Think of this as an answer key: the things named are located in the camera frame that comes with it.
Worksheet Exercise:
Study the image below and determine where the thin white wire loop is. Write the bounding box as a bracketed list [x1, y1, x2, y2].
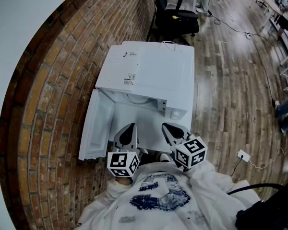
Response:
[161, 41, 177, 51]

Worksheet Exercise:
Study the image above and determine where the person's white printed shirt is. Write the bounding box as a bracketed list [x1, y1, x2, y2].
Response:
[75, 161, 262, 230]

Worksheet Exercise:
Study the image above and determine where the person's left forearm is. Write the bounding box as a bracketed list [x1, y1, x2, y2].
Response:
[107, 175, 140, 201]

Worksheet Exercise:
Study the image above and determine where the white microwave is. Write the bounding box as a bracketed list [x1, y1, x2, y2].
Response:
[78, 44, 195, 161]

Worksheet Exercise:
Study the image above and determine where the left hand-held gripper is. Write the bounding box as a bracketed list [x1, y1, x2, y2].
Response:
[107, 123, 141, 178]

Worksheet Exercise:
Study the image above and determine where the person's right forearm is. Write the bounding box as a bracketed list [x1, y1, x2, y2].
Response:
[183, 161, 231, 191]

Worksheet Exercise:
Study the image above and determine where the thin black floor cable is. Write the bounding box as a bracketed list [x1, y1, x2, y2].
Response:
[207, 8, 248, 35]

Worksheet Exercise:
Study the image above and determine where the black office chair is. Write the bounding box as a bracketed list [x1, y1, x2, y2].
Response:
[150, 0, 199, 37]

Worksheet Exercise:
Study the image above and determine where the black bag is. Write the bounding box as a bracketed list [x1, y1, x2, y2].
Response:
[236, 188, 288, 230]

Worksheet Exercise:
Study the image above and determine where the thick black cable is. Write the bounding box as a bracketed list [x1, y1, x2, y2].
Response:
[227, 183, 286, 196]

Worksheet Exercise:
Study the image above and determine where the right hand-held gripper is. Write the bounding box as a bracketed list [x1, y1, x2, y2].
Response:
[161, 122, 208, 173]

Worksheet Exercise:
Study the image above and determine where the black plug cable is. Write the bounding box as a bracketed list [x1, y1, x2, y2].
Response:
[230, 157, 243, 177]

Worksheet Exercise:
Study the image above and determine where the long light desk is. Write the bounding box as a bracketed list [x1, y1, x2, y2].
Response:
[248, 0, 283, 23]

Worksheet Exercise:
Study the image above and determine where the white round plate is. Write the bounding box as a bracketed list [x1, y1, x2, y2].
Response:
[127, 94, 151, 104]

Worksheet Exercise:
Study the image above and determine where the thin white cable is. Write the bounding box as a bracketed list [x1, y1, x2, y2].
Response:
[248, 144, 288, 170]

